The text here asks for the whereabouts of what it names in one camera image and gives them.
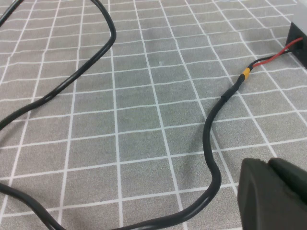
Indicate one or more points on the grey white-checked tablecloth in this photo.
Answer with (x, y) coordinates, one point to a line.
(144, 119)

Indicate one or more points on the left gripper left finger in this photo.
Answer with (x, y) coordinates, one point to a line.
(263, 203)

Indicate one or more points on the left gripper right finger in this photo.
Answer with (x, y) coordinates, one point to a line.
(292, 179)

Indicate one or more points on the grey button control box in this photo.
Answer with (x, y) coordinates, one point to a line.
(297, 33)

